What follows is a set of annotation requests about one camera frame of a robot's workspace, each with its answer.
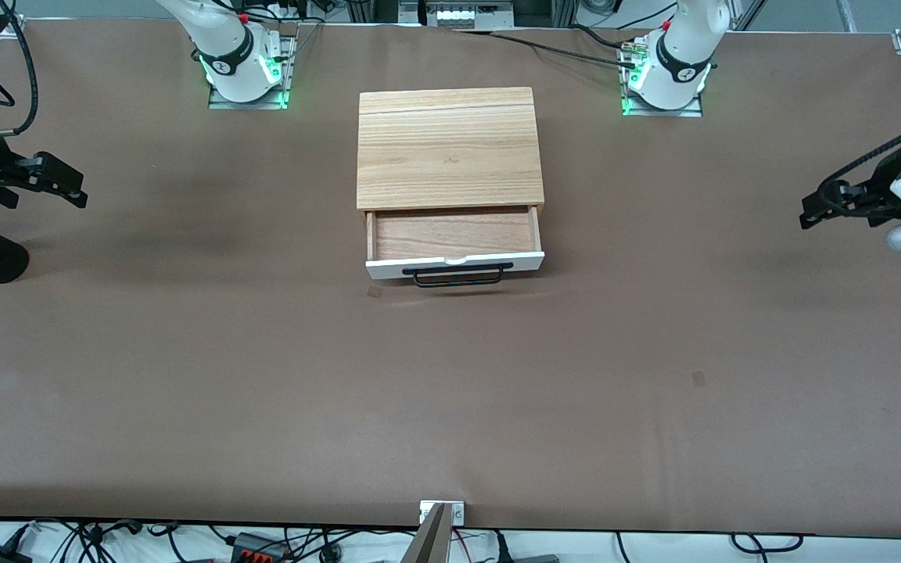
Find white drawer with black handle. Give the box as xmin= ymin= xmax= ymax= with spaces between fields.
xmin=364 ymin=205 xmax=546 ymax=289

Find light wooden drawer cabinet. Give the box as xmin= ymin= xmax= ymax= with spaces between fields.
xmin=356 ymin=86 xmax=547 ymax=216

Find black orange connector box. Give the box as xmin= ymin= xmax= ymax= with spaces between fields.
xmin=230 ymin=531 xmax=293 ymax=563

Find white power strip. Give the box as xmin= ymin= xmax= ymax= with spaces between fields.
xmin=425 ymin=2 xmax=515 ymax=31

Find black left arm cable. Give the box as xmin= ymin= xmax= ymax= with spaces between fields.
xmin=829 ymin=109 xmax=901 ymax=217

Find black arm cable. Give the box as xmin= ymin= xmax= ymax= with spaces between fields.
xmin=0 ymin=0 xmax=39 ymax=137
xmin=829 ymin=109 xmax=901 ymax=217

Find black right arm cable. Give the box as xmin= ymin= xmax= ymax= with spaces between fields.
xmin=0 ymin=0 xmax=39 ymax=137

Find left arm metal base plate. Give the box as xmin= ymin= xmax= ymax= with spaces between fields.
xmin=620 ymin=39 xmax=705 ymax=118

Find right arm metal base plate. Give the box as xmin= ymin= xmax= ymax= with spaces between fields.
xmin=208 ymin=34 xmax=296 ymax=110

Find long black table cable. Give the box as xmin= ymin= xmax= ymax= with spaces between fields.
xmin=457 ymin=28 xmax=641 ymax=70

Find black looped floor cable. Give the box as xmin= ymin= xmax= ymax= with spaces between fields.
xmin=730 ymin=533 xmax=805 ymax=555

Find small metal clamp bracket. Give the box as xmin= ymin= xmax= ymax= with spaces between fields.
xmin=419 ymin=500 xmax=466 ymax=526

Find grey camera mount pole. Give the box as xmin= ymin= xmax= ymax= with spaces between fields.
xmin=400 ymin=503 xmax=452 ymax=563

